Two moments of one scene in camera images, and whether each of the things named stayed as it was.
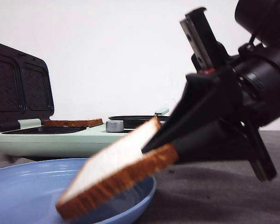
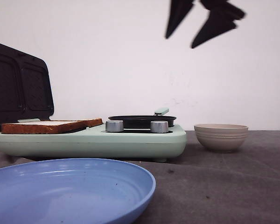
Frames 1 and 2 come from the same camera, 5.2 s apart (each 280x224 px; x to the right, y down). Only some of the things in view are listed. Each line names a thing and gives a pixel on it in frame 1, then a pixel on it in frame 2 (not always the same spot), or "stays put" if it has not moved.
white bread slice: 88,122 stays put
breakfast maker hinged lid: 21,87 stays put
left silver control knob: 114,126 stays put
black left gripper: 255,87 -> 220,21
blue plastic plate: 29,192 stays put
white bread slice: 125,163 -> 44,127
